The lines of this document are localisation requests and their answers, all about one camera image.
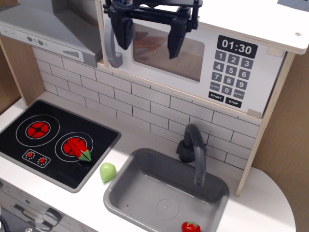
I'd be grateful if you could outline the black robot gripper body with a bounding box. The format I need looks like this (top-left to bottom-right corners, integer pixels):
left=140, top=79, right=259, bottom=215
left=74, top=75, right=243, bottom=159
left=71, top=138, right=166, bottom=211
left=103, top=0, right=203, bottom=30

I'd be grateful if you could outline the dark grey toy faucet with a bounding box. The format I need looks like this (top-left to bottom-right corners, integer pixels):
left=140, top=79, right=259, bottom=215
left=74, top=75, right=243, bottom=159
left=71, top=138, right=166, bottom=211
left=176, top=124, right=206, bottom=187

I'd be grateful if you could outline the white toy microwave door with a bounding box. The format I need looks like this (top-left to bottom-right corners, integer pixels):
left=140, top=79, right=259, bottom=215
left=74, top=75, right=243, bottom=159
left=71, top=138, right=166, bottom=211
left=114, top=20, right=286, bottom=118

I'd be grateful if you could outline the grey range hood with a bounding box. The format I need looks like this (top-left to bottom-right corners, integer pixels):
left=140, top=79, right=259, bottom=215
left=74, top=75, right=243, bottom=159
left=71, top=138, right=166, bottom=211
left=0, top=0, right=103, bottom=68

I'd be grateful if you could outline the green toy pear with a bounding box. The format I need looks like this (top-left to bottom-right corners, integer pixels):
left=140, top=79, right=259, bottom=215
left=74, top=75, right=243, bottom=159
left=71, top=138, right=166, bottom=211
left=100, top=162, right=116, bottom=183

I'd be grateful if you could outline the black toy stovetop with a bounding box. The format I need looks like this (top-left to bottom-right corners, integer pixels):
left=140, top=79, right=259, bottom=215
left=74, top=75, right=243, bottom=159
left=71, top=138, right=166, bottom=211
left=0, top=100, right=121, bottom=193

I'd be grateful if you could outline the grey oven door handle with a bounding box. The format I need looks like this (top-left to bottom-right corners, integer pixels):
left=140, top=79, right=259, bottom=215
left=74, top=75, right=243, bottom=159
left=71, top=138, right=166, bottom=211
left=11, top=204, right=62, bottom=232

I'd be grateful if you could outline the grey toy sink basin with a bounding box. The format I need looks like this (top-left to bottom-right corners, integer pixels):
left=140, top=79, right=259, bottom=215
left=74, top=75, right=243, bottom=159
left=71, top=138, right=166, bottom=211
left=103, top=148, right=229, bottom=232

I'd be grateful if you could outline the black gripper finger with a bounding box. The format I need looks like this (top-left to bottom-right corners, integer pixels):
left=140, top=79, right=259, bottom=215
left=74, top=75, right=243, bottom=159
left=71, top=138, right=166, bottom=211
left=168, top=18, right=187, bottom=59
left=111, top=15, right=133, bottom=50

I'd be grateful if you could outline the grey microwave door handle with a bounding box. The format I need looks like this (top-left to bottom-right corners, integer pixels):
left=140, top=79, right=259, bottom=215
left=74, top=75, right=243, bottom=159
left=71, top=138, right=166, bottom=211
left=104, top=17, right=123, bottom=68

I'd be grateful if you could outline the red toy chili pepper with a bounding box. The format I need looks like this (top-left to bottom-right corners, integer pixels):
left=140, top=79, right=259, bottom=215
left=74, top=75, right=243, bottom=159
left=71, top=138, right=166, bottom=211
left=67, top=138, right=92, bottom=162

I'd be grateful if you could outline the red toy strawberry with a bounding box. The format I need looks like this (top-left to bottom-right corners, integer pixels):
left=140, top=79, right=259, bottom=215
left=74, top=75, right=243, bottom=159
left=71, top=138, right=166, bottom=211
left=181, top=221, right=201, bottom=232

